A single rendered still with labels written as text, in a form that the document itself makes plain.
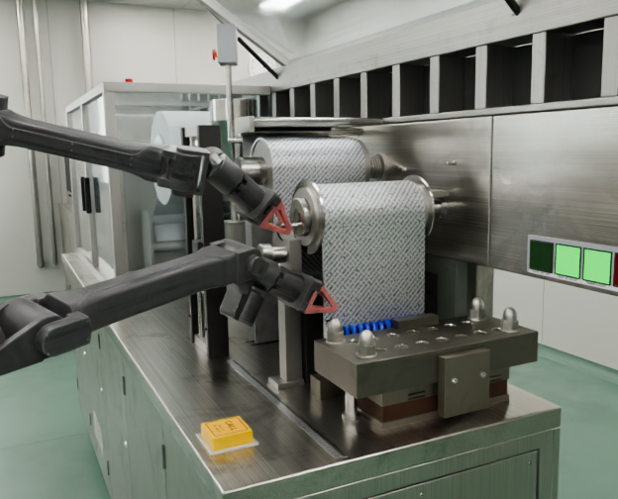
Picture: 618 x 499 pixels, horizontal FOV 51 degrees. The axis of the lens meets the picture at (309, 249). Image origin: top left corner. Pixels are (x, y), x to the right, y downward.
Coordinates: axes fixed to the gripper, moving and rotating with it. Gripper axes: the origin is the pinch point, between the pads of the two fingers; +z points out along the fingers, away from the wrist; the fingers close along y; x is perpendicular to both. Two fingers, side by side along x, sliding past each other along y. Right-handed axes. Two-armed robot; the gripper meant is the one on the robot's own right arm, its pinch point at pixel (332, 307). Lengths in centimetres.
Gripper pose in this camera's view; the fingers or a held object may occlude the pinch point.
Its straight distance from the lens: 126.6
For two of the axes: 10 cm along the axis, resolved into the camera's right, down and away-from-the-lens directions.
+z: 7.9, 4.2, 4.5
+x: 4.3, -9.0, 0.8
